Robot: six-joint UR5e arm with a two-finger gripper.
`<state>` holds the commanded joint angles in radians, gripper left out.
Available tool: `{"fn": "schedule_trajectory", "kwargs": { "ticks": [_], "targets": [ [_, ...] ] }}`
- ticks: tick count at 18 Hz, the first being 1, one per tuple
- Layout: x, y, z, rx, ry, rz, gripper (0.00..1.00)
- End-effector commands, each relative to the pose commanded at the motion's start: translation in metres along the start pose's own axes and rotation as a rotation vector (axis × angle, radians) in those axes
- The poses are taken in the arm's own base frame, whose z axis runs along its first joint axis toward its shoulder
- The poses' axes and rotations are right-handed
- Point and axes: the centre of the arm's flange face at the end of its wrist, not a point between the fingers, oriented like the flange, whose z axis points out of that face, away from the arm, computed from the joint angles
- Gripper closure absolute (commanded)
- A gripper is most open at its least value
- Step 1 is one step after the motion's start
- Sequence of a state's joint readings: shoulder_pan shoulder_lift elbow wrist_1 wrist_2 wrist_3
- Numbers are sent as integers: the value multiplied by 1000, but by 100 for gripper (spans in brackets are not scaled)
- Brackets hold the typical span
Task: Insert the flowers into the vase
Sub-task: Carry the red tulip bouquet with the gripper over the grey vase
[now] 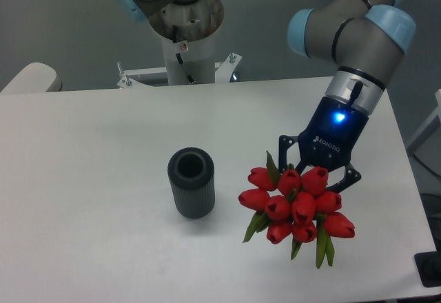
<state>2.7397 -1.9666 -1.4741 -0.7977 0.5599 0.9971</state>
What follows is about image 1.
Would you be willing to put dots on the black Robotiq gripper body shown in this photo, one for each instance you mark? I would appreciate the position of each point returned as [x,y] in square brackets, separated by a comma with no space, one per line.
[330,136]

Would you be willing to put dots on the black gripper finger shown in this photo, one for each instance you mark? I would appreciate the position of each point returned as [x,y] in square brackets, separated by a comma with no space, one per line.
[351,176]
[289,155]

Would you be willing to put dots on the red tulip bouquet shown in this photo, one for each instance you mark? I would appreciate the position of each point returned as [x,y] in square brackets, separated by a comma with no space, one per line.
[288,204]

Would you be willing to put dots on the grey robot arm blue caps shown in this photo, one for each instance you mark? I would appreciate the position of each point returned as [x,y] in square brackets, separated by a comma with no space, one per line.
[366,39]

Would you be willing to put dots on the dark grey ribbed vase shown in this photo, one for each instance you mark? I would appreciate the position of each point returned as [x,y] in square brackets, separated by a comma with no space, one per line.
[191,175]

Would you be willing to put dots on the black box at table edge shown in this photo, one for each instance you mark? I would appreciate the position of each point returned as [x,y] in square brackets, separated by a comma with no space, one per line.
[428,266]

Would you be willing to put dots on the beige chair backrest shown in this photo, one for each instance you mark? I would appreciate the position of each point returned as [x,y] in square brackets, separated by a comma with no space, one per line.
[34,78]

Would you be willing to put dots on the white metal base frame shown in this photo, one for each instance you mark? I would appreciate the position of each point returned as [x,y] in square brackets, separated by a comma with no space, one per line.
[144,75]

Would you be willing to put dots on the white furniture frame right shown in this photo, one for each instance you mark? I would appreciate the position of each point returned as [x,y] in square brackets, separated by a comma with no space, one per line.
[426,129]

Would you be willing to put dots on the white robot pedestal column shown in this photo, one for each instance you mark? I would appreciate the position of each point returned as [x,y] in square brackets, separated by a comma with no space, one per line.
[189,62]

